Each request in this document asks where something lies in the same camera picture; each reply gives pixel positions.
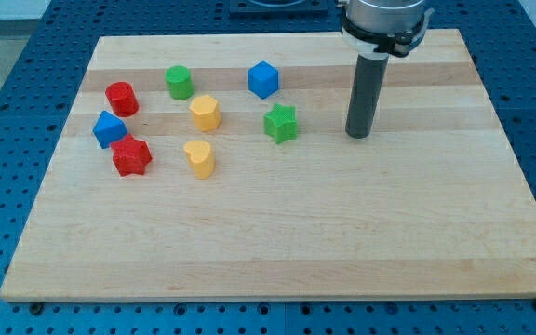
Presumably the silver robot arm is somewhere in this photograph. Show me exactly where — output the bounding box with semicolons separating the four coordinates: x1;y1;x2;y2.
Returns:
337;0;435;60

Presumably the green star block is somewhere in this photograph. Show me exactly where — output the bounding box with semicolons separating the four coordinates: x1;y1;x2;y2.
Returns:
263;103;298;144

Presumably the red star block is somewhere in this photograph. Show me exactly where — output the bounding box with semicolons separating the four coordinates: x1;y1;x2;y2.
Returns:
110;134;153;177

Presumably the yellow heart block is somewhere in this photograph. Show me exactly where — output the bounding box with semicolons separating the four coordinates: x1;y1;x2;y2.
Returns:
183;140;216;180

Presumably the wooden board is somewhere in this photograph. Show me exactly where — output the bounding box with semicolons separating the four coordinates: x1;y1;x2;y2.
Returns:
0;29;536;302

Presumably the yellow hexagon block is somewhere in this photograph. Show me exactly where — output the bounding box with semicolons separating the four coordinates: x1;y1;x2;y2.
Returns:
189;95;221;132

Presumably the blue cube block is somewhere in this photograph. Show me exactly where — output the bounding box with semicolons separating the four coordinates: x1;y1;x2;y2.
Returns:
248;60;280;99

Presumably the green cylinder block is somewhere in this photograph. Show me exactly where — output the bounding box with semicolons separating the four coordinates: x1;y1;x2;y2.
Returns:
165;65;194;101

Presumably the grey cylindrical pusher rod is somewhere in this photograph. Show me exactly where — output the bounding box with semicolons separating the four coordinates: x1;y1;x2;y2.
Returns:
345;55;388;139

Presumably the red cylinder block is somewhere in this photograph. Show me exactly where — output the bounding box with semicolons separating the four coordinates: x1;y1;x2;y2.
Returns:
105;82;140;117

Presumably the blue triangle block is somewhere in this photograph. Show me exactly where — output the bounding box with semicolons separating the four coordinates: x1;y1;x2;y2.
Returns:
92;111;128;149

